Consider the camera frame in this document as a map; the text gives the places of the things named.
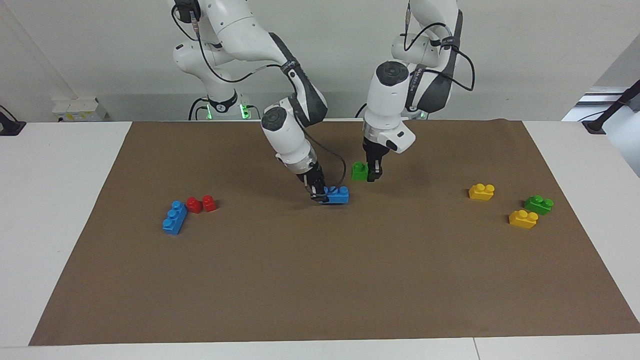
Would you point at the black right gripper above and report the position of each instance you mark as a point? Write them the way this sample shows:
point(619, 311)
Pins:
point(314, 179)

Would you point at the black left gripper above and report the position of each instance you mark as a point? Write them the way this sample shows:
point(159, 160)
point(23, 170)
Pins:
point(375, 152)

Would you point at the green two-stud toy brick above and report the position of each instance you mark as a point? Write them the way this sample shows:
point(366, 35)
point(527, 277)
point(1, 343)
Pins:
point(359, 173)
point(538, 205)

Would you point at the blue three-stud toy brick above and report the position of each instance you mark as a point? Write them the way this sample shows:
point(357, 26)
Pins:
point(174, 221)
point(339, 197)

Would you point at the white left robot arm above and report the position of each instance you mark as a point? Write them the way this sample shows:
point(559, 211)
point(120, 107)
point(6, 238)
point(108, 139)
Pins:
point(387, 105)

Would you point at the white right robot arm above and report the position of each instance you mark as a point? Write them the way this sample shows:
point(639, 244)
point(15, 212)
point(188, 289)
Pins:
point(240, 30)

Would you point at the brown paper mat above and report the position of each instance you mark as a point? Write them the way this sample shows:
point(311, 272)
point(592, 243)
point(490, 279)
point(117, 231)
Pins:
point(325, 270)

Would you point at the yellow two-stud toy brick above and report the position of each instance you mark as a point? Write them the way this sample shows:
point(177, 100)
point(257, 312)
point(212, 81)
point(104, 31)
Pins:
point(481, 193)
point(522, 220)

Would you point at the small red toy brick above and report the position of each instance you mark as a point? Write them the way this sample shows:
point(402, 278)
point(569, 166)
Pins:
point(193, 205)
point(209, 204)

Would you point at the black stand with pole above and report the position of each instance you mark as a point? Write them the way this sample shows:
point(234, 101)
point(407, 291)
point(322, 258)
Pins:
point(595, 126)

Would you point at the black table clamp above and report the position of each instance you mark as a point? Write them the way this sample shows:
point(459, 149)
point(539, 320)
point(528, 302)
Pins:
point(10, 128)

